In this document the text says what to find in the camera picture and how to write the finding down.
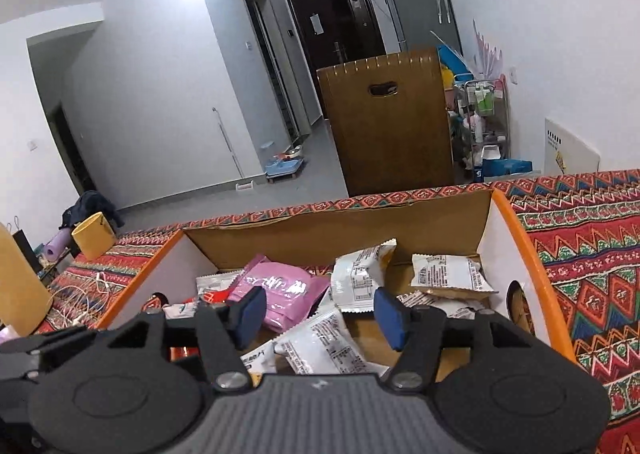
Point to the white panel with yellow label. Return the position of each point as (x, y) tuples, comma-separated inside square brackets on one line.
[(570, 146)]

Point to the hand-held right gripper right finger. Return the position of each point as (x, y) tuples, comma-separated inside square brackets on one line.
[(390, 319)]

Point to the grey interior door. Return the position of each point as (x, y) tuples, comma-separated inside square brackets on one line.
[(280, 84)]

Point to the grey refrigerator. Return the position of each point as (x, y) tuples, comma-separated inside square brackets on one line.
[(415, 9)]

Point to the blue cardboard box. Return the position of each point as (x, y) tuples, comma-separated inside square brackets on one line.
[(507, 169)]

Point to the orange cardboard box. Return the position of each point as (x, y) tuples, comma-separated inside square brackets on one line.
[(350, 229)]

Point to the red patterned tablecloth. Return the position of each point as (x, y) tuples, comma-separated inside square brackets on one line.
[(590, 259)]

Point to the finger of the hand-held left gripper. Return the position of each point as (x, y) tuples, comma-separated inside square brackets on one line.
[(30, 344)]

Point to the white packet with large print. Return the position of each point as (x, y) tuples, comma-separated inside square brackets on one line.
[(257, 359)]

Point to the brown wooden chair back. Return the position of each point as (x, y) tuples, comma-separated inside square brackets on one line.
[(390, 144)]

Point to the blue pet feeder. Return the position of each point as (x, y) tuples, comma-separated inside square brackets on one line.
[(285, 168)]

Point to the white mop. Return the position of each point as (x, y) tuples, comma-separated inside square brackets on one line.
[(245, 186)]

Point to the white wall socket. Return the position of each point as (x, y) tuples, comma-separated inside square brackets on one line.
[(514, 74)]

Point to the blue plastic item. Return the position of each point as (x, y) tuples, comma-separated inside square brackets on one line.
[(452, 56)]

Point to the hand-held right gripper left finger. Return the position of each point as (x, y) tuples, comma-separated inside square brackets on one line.
[(250, 316)]

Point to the pink snack packet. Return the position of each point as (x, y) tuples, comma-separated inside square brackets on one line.
[(290, 294)]

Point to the white paper notice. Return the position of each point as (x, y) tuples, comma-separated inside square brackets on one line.
[(315, 23)]

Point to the dark backpack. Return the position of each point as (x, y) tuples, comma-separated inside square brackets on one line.
[(92, 206)]

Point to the dark entrance door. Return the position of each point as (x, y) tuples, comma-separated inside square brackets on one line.
[(310, 49)]

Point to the metal storage cart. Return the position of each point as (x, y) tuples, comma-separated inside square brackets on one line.
[(480, 134)]

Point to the purple yoga mat roll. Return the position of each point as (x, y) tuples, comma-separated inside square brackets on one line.
[(57, 244)]

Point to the black paper bag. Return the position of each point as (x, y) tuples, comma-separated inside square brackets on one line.
[(22, 249)]

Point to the white and red snack packet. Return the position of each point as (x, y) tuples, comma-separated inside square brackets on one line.
[(215, 280)]

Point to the yellow thermos jug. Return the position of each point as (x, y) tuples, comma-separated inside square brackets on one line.
[(22, 284)]

